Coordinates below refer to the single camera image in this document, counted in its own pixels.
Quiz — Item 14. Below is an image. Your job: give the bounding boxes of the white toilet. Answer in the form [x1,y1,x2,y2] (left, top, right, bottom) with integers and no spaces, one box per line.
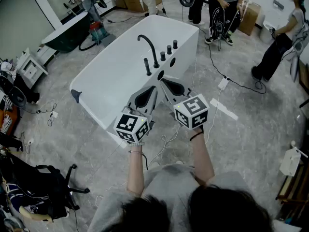
[259,20,277,45]

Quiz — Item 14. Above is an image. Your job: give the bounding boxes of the grey floor plate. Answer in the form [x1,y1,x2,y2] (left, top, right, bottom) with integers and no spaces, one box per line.
[98,34,116,47]

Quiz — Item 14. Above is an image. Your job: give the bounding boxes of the black wrist band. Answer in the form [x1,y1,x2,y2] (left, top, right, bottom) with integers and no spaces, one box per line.
[189,131,204,142]

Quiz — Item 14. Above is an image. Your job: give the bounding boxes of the tall cardboard box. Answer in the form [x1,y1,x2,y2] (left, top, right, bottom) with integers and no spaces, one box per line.
[239,1,261,36]

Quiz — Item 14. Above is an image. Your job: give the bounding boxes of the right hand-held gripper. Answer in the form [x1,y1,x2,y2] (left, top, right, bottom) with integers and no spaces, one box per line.
[161,78,210,133]

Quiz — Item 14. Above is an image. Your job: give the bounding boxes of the striped cloth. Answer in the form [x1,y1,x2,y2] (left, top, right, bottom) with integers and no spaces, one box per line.
[0,114,13,134]

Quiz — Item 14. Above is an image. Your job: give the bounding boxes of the black vacuum hose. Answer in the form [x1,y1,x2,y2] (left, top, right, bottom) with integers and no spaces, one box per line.
[78,34,99,52]

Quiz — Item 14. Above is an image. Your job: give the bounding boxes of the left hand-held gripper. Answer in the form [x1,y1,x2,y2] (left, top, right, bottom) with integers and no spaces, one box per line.
[113,86,158,145]

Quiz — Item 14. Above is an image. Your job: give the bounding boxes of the red green vacuum cleaner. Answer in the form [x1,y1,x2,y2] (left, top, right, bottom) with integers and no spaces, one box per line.
[88,21,111,40]

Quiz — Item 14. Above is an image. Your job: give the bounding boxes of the dark wooden shelf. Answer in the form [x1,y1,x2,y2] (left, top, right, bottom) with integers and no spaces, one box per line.
[275,163,309,222]

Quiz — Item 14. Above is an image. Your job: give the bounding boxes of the black backpack rig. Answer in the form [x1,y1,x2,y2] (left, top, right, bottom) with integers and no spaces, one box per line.
[209,6,242,37]

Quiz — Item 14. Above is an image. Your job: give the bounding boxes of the black power cable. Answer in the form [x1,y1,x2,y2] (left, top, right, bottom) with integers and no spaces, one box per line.
[193,24,267,95]

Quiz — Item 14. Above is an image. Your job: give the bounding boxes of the black handheld shower wand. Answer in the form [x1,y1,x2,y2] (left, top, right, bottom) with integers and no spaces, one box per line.
[144,58,152,76]

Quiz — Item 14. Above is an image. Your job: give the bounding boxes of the black curved faucet spout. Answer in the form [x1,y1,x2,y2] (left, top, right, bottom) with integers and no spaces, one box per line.
[137,34,160,69]

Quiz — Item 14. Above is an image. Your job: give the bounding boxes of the white plastic stand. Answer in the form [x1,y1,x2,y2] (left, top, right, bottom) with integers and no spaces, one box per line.
[279,140,309,177]

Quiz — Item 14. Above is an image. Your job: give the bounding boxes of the person's left forearm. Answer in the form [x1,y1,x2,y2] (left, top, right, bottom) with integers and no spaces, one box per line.
[126,143,146,195]

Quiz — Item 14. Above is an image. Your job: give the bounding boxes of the person's grey shirt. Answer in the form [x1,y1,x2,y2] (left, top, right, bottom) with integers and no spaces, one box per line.
[88,163,276,232]

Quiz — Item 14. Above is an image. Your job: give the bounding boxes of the white cabinet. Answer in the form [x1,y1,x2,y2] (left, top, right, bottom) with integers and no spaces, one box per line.
[15,47,49,89]

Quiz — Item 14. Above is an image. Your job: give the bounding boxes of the white bathtub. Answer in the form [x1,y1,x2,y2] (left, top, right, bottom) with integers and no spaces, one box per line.
[69,14,200,149]

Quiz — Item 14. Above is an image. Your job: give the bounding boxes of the dark blue cloth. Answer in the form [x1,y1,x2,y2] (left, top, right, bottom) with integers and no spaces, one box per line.
[70,88,83,104]

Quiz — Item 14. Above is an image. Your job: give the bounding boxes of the black office chair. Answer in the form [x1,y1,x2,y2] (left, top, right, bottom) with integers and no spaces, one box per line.
[24,163,90,219]

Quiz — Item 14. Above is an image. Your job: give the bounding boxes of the person's right forearm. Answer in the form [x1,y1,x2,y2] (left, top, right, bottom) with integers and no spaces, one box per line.
[189,129,215,187]

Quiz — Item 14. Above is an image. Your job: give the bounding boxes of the orange crate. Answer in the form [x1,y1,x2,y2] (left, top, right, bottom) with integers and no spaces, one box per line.
[0,105,21,135]

